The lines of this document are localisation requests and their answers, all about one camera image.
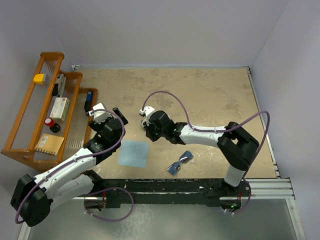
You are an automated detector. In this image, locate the blue cleaning cloth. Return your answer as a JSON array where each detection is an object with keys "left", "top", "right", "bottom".
[{"left": 117, "top": 140, "right": 149, "bottom": 168}]

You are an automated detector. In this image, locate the white printed glasses case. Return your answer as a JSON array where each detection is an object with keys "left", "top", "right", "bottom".
[{"left": 140, "top": 119, "right": 148, "bottom": 130}]

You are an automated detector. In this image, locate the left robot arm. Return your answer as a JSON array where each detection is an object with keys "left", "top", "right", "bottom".
[{"left": 10, "top": 107, "right": 128, "bottom": 227}]

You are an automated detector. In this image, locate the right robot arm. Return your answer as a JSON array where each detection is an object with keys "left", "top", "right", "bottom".
[{"left": 139, "top": 106, "right": 260, "bottom": 196}]

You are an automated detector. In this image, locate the blue black utility knife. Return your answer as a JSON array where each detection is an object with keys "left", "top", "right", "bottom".
[{"left": 84, "top": 91, "right": 93, "bottom": 116}]

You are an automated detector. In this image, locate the white red box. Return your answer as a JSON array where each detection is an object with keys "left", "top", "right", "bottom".
[{"left": 49, "top": 97, "right": 70, "bottom": 121}]

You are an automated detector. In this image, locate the wooden tiered shelf rack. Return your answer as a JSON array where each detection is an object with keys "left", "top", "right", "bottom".
[{"left": 0, "top": 52, "right": 98, "bottom": 172}]

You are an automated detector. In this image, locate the grey black stapler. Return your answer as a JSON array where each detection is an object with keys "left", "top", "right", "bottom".
[{"left": 51, "top": 73, "right": 66, "bottom": 98}]

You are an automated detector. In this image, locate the yellow grey eraser block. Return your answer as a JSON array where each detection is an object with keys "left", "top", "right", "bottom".
[{"left": 33, "top": 73, "right": 49, "bottom": 85}]

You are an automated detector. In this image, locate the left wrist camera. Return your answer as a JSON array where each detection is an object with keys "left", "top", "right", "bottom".
[{"left": 88, "top": 102, "right": 112, "bottom": 124}]

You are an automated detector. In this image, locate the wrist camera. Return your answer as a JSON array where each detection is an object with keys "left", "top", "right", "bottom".
[
  {"left": 139, "top": 106, "right": 155, "bottom": 118},
  {"left": 88, "top": 102, "right": 112, "bottom": 124}
]

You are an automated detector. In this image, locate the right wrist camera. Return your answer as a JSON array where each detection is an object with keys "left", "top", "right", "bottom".
[{"left": 139, "top": 106, "right": 155, "bottom": 118}]

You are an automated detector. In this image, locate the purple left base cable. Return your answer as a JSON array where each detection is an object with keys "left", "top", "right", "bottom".
[{"left": 83, "top": 186, "right": 135, "bottom": 222}]

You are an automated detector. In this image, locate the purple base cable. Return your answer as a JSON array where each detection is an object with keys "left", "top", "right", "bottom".
[
  {"left": 83, "top": 186, "right": 135, "bottom": 222},
  {"left": 223, "top": 177, "right": 252, "bottom": 217}
]

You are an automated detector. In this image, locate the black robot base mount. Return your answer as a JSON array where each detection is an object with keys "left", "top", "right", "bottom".
[{"left": 84, "top": 170, "right": 251, "bottom": 209}]

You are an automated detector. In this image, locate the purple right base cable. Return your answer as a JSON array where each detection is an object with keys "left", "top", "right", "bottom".
[{"left": 223, "top": 177, "right": 252, "bottom": 217}]

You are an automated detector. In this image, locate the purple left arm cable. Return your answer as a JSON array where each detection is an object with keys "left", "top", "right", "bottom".
[{"left": 15, "top": 108, "right": 126, "bottom": 224}]

